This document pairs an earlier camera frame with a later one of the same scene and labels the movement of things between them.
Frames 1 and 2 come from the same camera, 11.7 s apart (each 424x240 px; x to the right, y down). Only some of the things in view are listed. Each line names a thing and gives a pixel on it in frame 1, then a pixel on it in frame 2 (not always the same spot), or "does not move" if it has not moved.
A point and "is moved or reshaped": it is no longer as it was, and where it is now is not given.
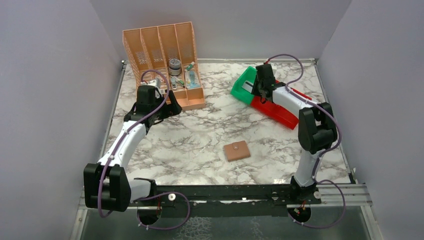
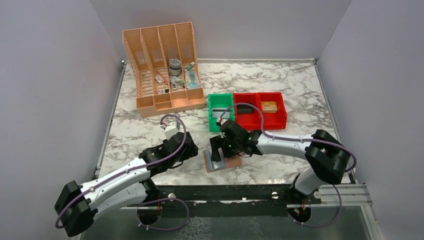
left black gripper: x=171 y=108 → x=189 y=145
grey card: x=248 y=86 → x=218 y=112
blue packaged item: x=192 y=79 does not move
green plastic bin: x=249 y=74 → x=218 y=103
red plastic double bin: x=271 y=108 is moved or reshaped
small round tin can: x=174 y=67 does not move
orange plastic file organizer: x=170 y=48 does not move
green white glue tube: x=190 y=66 does not move
